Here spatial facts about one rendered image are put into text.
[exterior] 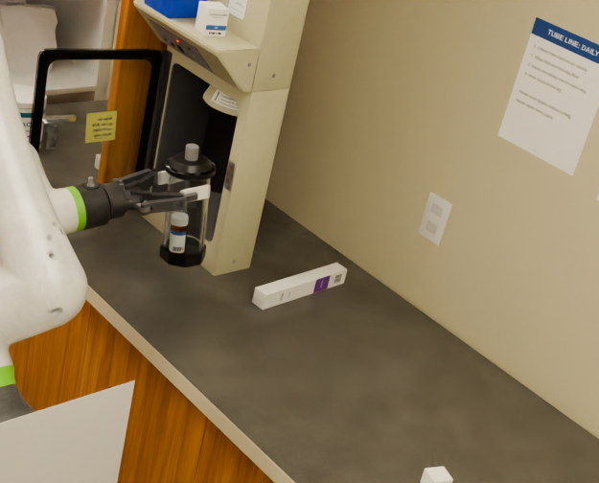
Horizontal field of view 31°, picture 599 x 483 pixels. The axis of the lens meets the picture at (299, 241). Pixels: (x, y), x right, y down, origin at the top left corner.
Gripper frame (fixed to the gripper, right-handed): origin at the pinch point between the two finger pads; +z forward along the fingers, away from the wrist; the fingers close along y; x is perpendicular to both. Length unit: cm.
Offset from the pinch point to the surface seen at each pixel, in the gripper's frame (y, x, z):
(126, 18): 37.8, -24.5, 5.0
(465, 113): -19, -13, 61
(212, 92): 18.2, -11.7, 16.8
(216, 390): -34.2, 28.1, -12.4
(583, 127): -49, -21, 65
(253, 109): 2.3, -13.4, 17.5
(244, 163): 3.1, -0.1, 16.8
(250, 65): 1.3, -24.3, 15.2
